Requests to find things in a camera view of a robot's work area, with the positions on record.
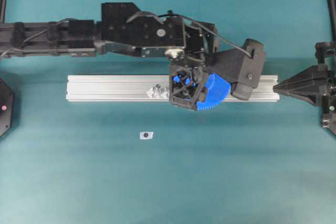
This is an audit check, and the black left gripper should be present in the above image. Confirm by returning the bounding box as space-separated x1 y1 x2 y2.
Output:
169 18 219 111

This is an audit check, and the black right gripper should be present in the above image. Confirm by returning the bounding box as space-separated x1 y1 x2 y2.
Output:
273 41 335 136

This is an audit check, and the large blue plastic gear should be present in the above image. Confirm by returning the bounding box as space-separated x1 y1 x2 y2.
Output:
197 73 231 111

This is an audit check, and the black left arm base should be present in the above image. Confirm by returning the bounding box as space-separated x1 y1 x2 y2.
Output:
0 79 15 138

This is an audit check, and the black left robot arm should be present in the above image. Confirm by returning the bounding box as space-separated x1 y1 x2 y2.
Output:
1 3 230 111

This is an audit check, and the small white marker sticker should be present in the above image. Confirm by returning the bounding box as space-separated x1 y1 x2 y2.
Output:
139 131 154 140

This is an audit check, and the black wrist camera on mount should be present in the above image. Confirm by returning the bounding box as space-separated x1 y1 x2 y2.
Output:
206 39 266 101

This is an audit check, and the black camera cable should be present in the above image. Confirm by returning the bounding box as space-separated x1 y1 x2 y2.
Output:
125 10 257 58

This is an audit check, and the long aluminium extrusion rail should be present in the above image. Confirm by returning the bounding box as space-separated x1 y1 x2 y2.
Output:
65 74 281 103

